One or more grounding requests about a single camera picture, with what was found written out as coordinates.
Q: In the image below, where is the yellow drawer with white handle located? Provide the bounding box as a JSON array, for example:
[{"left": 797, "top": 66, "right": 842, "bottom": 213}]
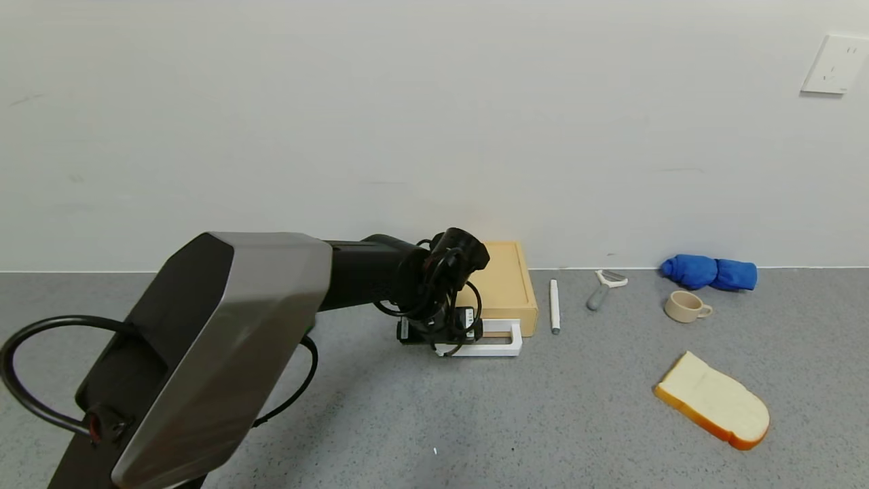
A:
[{"left": 434, "top": 310, "right": 539, "bottom": 358}]

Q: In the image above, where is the yellow drawer cabinet housing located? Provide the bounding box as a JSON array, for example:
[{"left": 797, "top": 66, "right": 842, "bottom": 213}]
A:
[{"left": 456, "top": 241, "right": 539, "bottom": 325}]

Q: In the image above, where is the beige cup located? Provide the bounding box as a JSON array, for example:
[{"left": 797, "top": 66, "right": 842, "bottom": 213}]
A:
[{"left": 664, "top": 291, "right": 714, "bottom": 324}]

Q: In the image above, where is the rolled blue cloth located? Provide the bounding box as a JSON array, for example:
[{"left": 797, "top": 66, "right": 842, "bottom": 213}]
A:
[{"left": 660, "top": 255, "right": 758, "bottom": 293}]

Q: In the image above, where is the white bread slice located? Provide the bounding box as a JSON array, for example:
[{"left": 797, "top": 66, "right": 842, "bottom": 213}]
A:
[{"left": 654, "top": 350, "right": 771, "bottom": 451}]

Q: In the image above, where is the grey handled peeler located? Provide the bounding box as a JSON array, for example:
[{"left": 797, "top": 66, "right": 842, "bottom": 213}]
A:
[{"left": 587, "top": 270, "right": 629, "bottom": 312}]

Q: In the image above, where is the white wall socket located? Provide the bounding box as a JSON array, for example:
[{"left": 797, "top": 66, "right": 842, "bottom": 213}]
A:
[{"left": 800, "top": 34, "right": 869, "bottom": 96}]

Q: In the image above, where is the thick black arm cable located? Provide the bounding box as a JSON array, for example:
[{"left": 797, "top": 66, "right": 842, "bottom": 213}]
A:
[{"left": 0, "top": 315, "right": 320, "bottom": 437}]

